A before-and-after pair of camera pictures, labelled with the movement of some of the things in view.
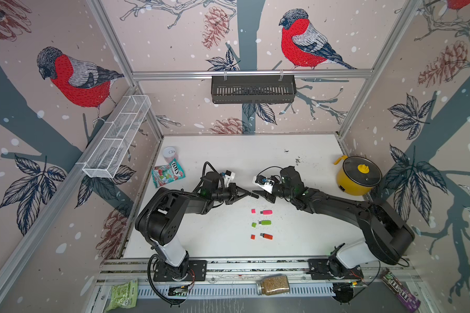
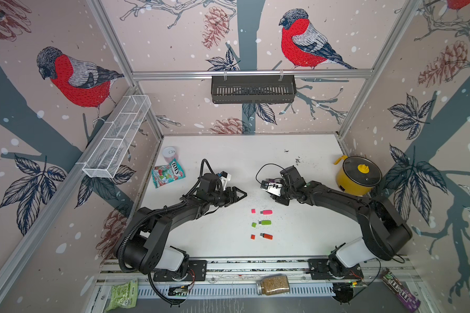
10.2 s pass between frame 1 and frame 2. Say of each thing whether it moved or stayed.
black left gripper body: stayed
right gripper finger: moved
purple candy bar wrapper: stayed
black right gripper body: stayed
